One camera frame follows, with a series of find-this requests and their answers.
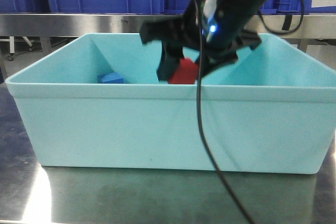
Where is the black tape strip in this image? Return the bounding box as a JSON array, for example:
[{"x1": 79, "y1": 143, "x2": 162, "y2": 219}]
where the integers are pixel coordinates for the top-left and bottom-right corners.
[{"x1": 281, "y1": 15, "x2": 292, "y2": 31}]

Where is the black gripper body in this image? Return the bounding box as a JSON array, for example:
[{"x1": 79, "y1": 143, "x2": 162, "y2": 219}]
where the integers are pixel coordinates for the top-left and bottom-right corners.
[{"x1": 140, "y1": 18, "x2": 261, "y2": 64}]

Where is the stainless steel back table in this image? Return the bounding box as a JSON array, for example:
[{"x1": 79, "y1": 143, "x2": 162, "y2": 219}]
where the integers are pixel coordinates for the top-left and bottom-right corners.
[{"x1": 1, "y1": 13, "x2": 335, "y2": 54}]

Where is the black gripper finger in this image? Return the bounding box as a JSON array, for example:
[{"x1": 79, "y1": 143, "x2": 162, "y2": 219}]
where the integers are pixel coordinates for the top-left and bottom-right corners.
[
  {"x1": 156, "y1": 42, "x2": 184, "y2": 81},
  {"x1": 197, "y1": 56, "x2": 223, "y2": 82}
]

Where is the black cable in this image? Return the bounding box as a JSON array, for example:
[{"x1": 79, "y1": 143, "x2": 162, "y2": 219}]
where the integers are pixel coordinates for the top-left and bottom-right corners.
[{"x1": 193, "y1": 0, "x2": 305, "y2": 224}]

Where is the small blue cube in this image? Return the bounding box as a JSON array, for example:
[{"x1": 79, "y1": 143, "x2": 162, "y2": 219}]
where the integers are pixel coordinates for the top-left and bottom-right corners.
[{"x1": 97, "y1": 72, "x2": 124, "y2": 84}]

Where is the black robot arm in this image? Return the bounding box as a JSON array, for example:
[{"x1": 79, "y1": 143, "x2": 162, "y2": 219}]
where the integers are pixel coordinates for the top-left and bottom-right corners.
[{"x1": 140, "y1": 0, "x2": 266, "y2": 84}]

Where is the light blue plastic tub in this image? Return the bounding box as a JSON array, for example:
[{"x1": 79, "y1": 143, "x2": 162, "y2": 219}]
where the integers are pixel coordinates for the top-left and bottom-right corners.
[{"x1": 6, "y1": 33, "x2": 335, "y2": 174}]

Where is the red cube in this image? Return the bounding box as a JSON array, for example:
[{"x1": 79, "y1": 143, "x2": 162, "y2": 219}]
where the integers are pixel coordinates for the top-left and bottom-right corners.
[{"x1": 168, "y1": 58, "x2": 199, "y2": 84}]

